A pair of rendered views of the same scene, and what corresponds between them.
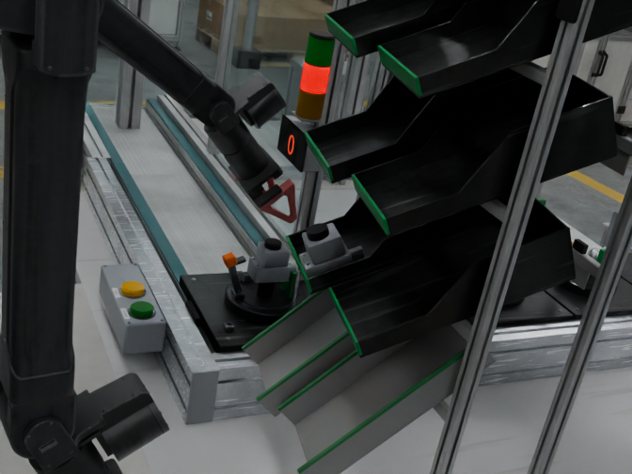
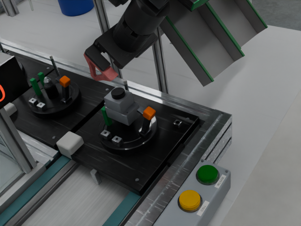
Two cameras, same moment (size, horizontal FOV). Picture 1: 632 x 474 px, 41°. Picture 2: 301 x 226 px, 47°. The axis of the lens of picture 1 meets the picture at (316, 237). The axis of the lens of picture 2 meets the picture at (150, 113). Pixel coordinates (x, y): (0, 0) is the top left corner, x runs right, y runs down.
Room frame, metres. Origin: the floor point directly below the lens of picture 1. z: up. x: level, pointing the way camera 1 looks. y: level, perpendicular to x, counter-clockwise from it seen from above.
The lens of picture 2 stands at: (1.46, 0.64, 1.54)
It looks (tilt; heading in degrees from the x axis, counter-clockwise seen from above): 42 degrees down; 251
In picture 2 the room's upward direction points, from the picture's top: 11 degrees counter-clockwise
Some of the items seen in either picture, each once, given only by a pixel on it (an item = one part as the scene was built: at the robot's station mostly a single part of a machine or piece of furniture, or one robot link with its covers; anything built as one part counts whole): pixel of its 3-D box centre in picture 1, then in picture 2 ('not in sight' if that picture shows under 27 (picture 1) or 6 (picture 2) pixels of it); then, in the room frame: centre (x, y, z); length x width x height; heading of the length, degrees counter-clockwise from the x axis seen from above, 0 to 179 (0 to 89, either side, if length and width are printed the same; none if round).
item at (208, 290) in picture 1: (262, 308); (129, 135); (1.33, 0.07, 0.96); 0.24 x 0.24 x 0.02; 28
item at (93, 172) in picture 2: not in sight; (96, 176); (1.44, 0.13, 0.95); 0.01 x 0.01 x 0.04; 28
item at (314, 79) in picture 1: (315, 76); not in sight; (1.56, 0.06, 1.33); 0.05 x 0.05 x 0.05
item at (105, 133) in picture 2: not in sight; (106, 135); (1.39, 0.08, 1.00); 0.02 x 0.01 x 0.02; 118
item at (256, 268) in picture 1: (276, 259); (117, 102); (1.34, 0.06, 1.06); 0.08 x 0.04 x 0.07; 118
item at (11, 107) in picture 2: not in sight; (50, 89); (1.45, -0.16, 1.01); 0.24 x 0.24 x 0.13; 28
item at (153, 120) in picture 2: (263, 299); (128, 129); (1.33, 0.07, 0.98); 0.14 x 0.14 x 0.02
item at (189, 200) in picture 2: (132, 291); (190, 201); (1.30, 0.30, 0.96); 0.04 x 0.04 x 0.02
